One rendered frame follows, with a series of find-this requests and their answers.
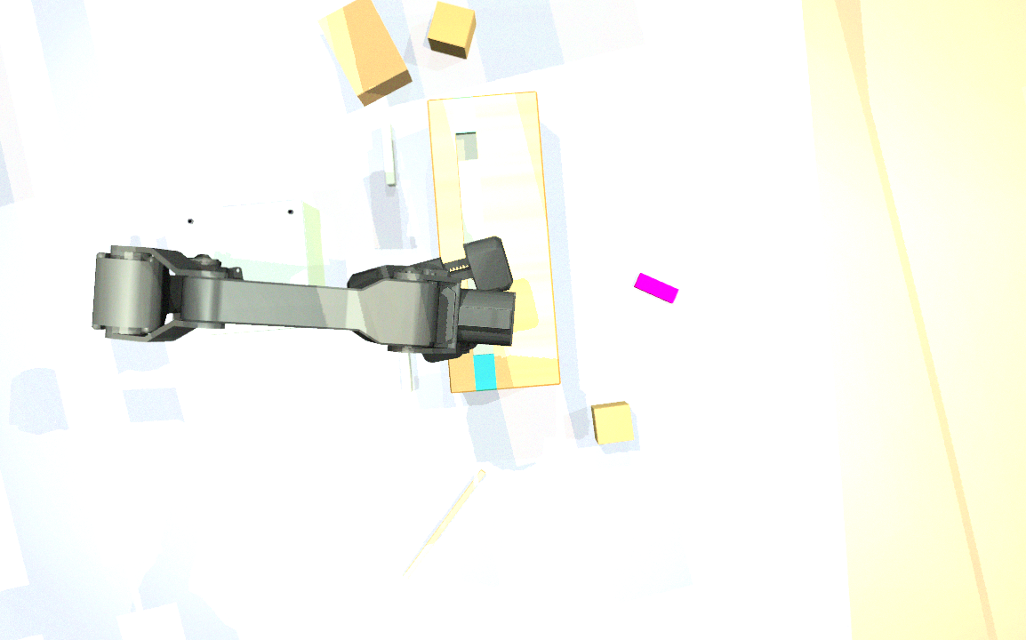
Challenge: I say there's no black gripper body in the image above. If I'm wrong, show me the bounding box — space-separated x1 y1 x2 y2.
346 236 513 292

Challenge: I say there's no small magenta block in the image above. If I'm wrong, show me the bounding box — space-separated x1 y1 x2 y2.
634 273 679 303

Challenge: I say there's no yellow cube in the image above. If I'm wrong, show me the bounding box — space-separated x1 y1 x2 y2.
428 1 476 59

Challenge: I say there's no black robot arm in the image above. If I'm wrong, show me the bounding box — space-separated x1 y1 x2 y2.
92 245 516 363

